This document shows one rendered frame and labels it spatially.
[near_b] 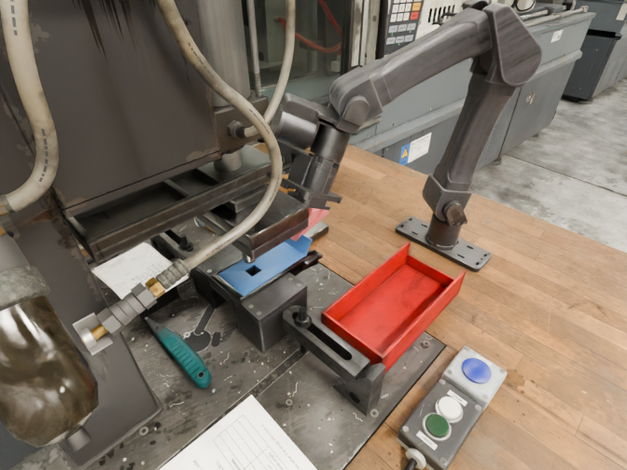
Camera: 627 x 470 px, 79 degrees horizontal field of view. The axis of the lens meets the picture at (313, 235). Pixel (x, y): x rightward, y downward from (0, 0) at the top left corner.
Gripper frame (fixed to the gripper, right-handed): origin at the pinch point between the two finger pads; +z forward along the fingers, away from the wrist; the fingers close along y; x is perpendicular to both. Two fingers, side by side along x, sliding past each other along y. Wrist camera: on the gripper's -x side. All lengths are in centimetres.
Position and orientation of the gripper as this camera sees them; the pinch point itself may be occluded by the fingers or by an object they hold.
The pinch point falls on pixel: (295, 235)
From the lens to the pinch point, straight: 68.0
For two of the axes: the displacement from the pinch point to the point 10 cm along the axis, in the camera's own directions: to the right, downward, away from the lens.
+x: 7.1, 4.3, -5.5
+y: -6.1, -0.1, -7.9
